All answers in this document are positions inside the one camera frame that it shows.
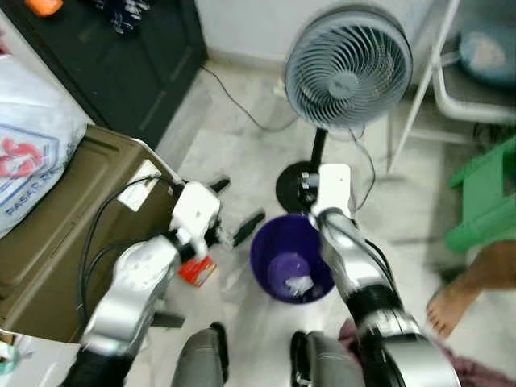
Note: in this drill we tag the small red pack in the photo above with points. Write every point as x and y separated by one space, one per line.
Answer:
197 272

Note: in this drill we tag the small orange object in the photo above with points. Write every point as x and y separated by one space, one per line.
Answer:
42 6

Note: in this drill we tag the silver robot right leg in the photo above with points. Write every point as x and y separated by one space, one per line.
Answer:
322 363

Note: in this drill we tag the person with bare legs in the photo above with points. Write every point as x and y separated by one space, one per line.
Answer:
459 298

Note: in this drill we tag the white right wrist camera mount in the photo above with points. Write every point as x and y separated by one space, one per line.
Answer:
333 189

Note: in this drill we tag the dark patterned cloth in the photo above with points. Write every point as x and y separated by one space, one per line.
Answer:
121 14

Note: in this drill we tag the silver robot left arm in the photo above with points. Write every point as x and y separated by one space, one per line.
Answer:
129 298

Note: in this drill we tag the crumpled mauve cloth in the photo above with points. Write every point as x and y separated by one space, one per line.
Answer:
484 377

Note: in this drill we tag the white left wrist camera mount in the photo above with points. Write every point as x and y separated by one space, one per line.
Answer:
196 210

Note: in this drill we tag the white metal chair frame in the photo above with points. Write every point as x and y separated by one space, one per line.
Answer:
423 85

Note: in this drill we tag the teal cushion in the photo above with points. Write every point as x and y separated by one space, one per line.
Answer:
488 52

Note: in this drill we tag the silver robot left leg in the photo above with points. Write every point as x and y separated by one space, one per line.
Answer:
201 359

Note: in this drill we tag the grey standing fan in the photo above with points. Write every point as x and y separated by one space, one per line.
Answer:
347 72

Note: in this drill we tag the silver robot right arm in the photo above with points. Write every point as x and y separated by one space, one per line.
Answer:
363 282

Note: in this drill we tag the silver robot leg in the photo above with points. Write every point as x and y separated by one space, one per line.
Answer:
322 363
201 359

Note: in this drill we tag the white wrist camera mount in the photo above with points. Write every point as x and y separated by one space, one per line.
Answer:
333 189
196 210

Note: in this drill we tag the purple plastic bucket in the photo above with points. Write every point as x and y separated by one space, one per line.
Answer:
270 258

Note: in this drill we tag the black table frame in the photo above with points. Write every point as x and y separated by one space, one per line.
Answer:
165 320

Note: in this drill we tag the black cabinet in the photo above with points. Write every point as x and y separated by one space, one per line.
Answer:
121 72

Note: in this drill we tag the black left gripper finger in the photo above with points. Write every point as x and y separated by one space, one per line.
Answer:
219 185
250 228

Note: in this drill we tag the olive green storage chest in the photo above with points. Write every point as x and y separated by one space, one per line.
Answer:
56 258

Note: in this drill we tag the white printed plastic bag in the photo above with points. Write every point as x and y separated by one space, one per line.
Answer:
32 145

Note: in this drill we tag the green plastic stool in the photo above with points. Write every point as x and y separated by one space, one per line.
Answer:
488 201

